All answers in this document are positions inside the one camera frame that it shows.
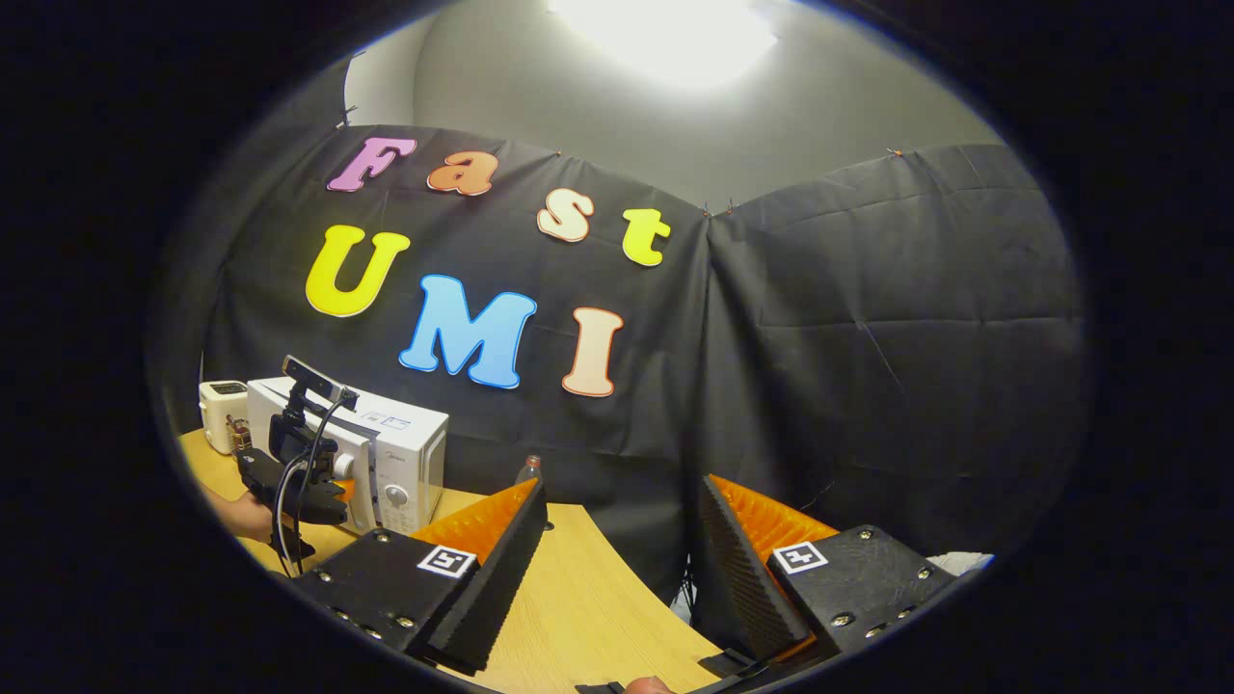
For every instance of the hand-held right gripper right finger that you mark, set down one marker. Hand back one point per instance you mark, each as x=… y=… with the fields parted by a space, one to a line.
x=742 y=578

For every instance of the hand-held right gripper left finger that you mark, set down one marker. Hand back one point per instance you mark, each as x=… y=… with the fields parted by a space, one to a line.
x=501 y=588

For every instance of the white microwave oven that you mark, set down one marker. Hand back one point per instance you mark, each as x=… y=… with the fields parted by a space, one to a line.
x=405 y=453

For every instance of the white toaster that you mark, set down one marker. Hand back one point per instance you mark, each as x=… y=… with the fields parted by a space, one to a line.
x=220 y=410

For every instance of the red label plastic bottle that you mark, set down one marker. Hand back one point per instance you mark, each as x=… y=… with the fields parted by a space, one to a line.
x=528 y=470

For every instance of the white rectangular plate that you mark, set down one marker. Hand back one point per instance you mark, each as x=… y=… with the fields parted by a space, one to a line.
x=964 y=561

